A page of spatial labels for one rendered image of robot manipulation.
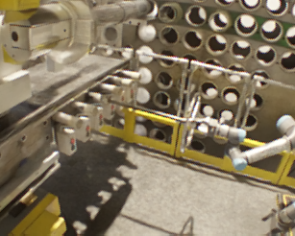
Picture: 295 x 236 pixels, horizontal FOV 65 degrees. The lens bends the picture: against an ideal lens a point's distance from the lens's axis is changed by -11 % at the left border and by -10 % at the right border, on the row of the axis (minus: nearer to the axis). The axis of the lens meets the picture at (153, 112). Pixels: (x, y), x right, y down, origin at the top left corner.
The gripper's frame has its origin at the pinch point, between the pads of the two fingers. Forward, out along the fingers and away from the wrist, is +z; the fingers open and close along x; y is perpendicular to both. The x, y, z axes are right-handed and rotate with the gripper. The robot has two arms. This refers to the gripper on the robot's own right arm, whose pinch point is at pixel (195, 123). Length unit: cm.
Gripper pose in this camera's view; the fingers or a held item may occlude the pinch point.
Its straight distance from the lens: 159.5
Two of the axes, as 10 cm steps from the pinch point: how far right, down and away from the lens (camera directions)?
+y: -3.6, 7.9, -5.0
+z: -9.3, -2.5, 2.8
